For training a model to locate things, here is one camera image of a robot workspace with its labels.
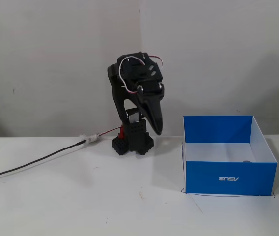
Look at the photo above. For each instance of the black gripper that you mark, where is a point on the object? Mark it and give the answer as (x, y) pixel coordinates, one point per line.
(150, 90)

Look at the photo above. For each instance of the gray cube block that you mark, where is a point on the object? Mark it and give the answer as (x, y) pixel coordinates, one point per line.
(246, 161)

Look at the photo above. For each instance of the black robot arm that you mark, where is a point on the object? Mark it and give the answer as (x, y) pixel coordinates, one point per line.
(117, 86)

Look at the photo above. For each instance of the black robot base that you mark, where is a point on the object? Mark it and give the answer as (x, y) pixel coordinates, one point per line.
(137, 140)

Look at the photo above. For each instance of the blue cardboard box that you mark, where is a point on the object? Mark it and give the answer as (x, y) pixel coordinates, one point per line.
(230, 178)

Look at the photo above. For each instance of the red plastic clip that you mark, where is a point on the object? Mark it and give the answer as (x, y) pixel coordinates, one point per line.
(121, 132)

